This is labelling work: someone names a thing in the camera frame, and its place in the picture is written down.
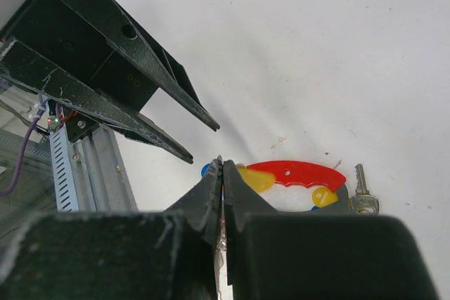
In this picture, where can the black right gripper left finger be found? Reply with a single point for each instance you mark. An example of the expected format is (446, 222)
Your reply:
(120, 255)

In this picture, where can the aluminium front rail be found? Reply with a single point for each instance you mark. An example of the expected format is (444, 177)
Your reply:
(101, 181)

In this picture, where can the yellow key tag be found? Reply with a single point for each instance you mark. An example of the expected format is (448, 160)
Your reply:
(259, 181)

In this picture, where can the yellow tagged silver key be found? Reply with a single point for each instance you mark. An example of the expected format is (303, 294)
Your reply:
(339, 202)

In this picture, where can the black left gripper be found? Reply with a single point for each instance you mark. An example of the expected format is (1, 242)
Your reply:
(73, 50)

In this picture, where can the blue key tag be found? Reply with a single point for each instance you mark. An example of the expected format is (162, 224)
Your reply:
(204, 169)

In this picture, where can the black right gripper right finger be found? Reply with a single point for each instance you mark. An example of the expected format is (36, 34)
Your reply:
(271, 254)

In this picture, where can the perforated grey cable duct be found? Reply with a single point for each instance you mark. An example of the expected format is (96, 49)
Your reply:
(64, 184)

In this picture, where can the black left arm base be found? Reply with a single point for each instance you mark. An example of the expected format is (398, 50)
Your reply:
(77, 126)

